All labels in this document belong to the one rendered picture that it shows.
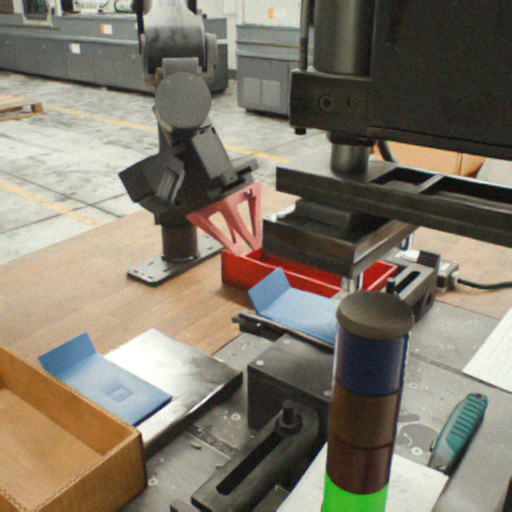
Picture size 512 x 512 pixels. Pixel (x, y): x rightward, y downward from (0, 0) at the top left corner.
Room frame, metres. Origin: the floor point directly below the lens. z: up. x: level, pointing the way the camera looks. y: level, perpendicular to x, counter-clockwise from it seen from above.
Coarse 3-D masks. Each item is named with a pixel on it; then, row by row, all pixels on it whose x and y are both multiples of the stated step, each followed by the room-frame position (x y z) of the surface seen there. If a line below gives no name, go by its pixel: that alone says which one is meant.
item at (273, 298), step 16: (272, 272) 0.63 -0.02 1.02; (256, 288) 0.60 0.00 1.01; (272, 288) 0.62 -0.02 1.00; (288, 288) 0.63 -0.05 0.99; (256, 304) 0.59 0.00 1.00; (272, 304) 0.60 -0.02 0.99; (288, 304) 0.60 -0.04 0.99; (304, 304) 0.60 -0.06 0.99; (320, 304) 0.60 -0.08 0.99; (336, 304) 0.59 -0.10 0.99; (288, 320) 0.57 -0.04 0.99; (304, 320) 0.56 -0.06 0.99; (320, 320) 0.56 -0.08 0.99
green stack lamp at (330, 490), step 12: (324, 492) 0.25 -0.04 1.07; (336, 492) 0.23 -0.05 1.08; (348, 492) 0.23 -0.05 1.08; (384, 492) 0.23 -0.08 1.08; (324, 504) 0.24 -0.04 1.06; (336, 504) 0.23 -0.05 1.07; (348, 504) 0.23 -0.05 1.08; (360, 504) 0.23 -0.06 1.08; (372, 504) 0.23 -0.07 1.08; (384, 504) 0.24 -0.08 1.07
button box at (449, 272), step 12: (396, 252) 0.88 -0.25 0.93; (396, 264) 0.84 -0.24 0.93; (408, 264) 0.83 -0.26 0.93; (444, 264) 0.83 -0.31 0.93; (456, 264) 0.83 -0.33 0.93; (444, 276) 0.79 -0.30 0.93; (456, 276) 0.80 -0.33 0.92; (444, 288) 0.80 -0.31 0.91; (480, 288) 0.79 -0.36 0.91; (492, 288) 0.80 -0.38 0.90
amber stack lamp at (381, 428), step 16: (336, 384) 0.24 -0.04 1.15; (336, 400) 0.24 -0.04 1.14; (352, 400) 0.23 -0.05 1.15; (368, 400) 0.23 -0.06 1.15; (384, 400) 0.23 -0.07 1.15; (400, 400) 0.24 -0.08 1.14; (336, 416) 0.24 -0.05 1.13; (352, 416) 0.23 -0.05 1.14; (368, 416) 0.23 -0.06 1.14; (384, 416) 0.23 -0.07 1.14; (336, 432) 0.24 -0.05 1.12; (352, 432) 0.23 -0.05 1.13; (368, 432) 0.23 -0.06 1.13; (384, 432) 0.23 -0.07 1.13
